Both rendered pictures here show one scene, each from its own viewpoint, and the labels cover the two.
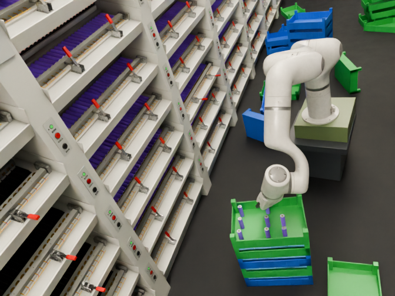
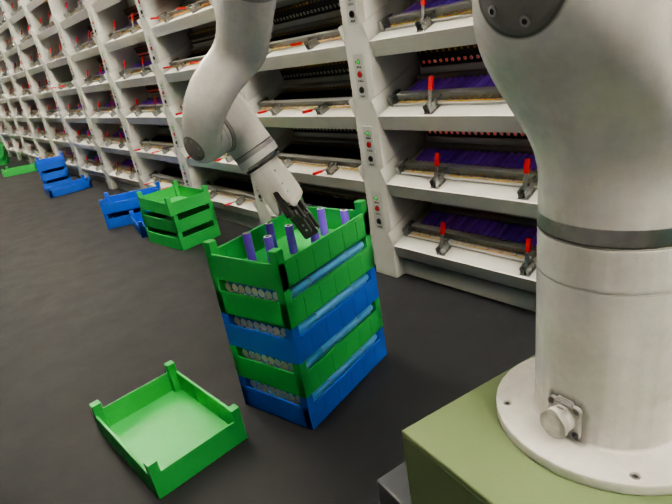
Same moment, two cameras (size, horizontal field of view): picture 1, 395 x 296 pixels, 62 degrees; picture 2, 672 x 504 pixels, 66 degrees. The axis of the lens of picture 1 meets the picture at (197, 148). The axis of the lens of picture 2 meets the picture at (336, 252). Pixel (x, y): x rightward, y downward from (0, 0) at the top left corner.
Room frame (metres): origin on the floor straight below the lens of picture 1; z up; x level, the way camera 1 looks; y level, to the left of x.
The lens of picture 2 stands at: (1.30, -1.12, 0.72)
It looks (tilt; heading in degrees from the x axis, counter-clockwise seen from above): 22 degrees down; 111
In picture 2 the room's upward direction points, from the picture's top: 9 degrees counter-clockwise
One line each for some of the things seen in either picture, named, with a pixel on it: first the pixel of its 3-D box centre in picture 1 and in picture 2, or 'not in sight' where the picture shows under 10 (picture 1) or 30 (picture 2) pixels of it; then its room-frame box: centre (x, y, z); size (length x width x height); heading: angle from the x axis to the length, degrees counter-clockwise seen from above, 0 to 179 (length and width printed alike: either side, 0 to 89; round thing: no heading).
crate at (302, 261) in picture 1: (272, 242); (304, 303); (0.84, -0.17, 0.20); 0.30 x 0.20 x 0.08; 72
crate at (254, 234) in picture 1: (267, 220); (291, 237); (0.84, -0.17, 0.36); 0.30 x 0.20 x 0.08; 72
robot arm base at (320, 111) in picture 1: (318, 100); (610, 325); (1.37, -0.68, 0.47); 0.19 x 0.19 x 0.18
